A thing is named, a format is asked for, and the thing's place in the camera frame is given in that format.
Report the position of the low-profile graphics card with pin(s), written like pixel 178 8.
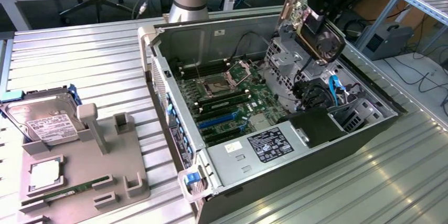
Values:
pixel 326 45

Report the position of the grey equipment box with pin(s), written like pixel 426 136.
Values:
pixel 392 40

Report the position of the silver metal drive cage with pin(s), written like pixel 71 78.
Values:
pixel 280 58

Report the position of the metal socket cover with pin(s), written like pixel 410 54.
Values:
pixel 247 73

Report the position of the CPU socket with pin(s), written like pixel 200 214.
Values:
pixel 215 85

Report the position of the thin locking lever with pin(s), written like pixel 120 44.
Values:
pixel 198 72

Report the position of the silver disk bay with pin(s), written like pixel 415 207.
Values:
pixel 354 121

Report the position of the green RAM stick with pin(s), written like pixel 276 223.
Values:
pixel 224 104
pixel 67 192

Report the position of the black plastic air shroud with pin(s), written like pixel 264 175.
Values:
pixel 315 127

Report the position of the silver chipset heatsink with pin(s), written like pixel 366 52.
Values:
pixel 264 121

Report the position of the blue expansion slot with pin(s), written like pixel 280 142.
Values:
pixel 216 119

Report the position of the black expansion slot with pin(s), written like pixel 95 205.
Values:
pixel 224 130
pixel 226 138

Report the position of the black office chair base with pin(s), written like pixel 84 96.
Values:
pixel 98 6

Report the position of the silver power supply unit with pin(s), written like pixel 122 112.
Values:
pixel 231 161

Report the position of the open grey PC case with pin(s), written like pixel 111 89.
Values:
pixel 298 176

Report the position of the hard disk drive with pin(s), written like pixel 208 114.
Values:
pixel 42 119

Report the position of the grey parts rack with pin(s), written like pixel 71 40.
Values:
pixel 104 182

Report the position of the silver CPU chip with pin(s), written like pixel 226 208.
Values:
pixel 43 174

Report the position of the aluminium slat table frame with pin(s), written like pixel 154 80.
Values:
pixel 427 1

